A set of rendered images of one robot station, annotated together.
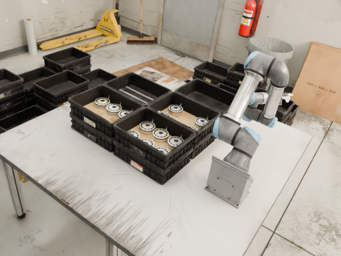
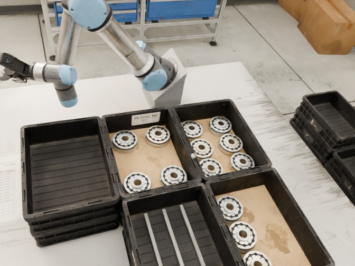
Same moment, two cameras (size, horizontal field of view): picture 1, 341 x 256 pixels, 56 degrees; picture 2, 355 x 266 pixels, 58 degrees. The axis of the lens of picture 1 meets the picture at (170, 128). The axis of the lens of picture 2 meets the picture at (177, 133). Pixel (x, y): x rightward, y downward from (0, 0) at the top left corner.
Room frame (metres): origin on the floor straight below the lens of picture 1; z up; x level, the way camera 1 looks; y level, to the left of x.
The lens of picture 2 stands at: (2.39, 0.41, 1.88)
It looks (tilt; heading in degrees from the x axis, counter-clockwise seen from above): 47 degrees down; 210
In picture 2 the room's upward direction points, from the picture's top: 11 degrees clockwise
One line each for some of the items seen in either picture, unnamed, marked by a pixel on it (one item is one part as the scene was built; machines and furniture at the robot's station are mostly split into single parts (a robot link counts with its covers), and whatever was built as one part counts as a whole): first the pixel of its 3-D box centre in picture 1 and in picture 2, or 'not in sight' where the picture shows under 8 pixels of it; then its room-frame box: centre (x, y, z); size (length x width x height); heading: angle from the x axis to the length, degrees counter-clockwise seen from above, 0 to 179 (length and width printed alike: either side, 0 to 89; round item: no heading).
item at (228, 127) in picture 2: (160, 152); (220, 124); (1.38, 0.04, 0.86); 0.10 x 0.10 x 0.01
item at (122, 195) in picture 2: (183, 111); (148, 148); (1.76, -0.07, 0.92); 0.40 x 0.30 x 0.02; 57
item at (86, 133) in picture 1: (106, 124); not in sight; (1.72, 0.43, 0.76); 0.40 x 0.30 x 0.12; 57
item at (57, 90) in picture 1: (63, 102); not in sight; (2.50, 1.02, 0.37); 0.40 x 0.30 x 0.45; 149
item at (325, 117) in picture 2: not in sight; (322, 135); (0.46, 0.43, 0.37); 0.40 x 0.30 x 0.45; 59
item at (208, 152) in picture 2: (160, 133); (201, 148); (1.56, 0.05, 0.86); 0.10 x 0.10 x 0.01
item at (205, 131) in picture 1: (182, 117); (147, 156); (1.76, -0.07, 0.87); 0.40 x 0.30 x 0.11; 57
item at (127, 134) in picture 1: (155, 130); (218, 136); (1.51, 0.09, 0.92); 0.40 x 0.30 x 0.02; 57
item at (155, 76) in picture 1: (150, 74); not in sight; (2.64, 0.25, 0.71); 0.22 x 0.19 x 0.01; 59
